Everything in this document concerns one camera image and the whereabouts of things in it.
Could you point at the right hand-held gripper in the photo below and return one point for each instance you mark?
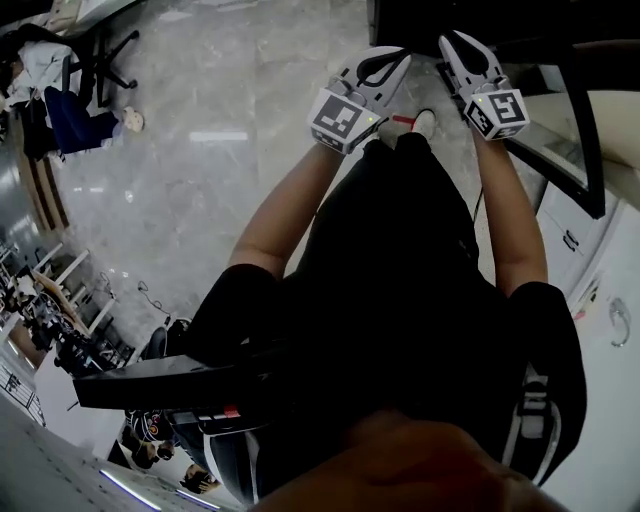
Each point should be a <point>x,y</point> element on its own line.
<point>500,112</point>

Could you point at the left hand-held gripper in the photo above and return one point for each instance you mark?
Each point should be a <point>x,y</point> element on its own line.
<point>337,117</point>

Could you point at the person's left forearm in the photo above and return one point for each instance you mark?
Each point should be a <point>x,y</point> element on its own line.
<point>290,210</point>

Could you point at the person's right forearm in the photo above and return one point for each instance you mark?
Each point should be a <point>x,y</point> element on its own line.
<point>510,215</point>

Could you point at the red floor tape mark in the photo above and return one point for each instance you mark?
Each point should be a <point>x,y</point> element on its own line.
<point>402,120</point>

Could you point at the white sneaker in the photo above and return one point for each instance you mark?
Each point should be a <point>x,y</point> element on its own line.
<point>387,132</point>
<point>424,122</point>

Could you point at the person's black trousers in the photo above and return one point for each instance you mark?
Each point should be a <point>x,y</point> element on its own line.
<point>400,210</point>

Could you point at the beige flat board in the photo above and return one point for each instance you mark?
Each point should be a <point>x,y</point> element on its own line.
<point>615,125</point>

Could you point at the white cabinet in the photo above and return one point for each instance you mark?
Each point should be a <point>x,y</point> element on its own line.
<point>575,235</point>

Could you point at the black office chair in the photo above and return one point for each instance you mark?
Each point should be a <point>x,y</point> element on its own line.
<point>107,65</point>

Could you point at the person's black shirt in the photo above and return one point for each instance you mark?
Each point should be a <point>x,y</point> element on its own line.
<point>400,350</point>

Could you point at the brown wooden rack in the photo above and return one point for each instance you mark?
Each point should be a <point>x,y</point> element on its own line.
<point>45,190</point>

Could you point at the white framed work desks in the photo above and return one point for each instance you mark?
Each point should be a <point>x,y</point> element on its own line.
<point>60,300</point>

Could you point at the person's face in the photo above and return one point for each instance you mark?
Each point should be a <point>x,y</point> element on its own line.
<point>410,470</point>

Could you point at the ceiling light strip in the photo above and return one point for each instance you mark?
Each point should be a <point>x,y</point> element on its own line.
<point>125,482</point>

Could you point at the black head-mounted camera rig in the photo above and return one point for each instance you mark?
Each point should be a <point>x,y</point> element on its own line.
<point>165,380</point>

